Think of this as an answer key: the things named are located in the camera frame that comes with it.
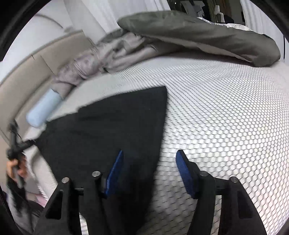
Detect black pants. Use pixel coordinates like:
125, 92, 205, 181
36, 87, 167, 234

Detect person's left hand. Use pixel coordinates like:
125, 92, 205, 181
6, 155, 28, 182

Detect light blue pillow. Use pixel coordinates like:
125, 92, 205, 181
26, 89, 63, 128

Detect white honeycomb mattress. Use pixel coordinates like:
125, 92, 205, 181
51, 53, 288, 234

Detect beige upholstered headboard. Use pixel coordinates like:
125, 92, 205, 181
1, 31, 93, 142

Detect grey green duvet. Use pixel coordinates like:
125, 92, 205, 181
51, 11, 281, 98

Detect white patterned cloth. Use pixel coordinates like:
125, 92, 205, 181
198, 17, 251, 31

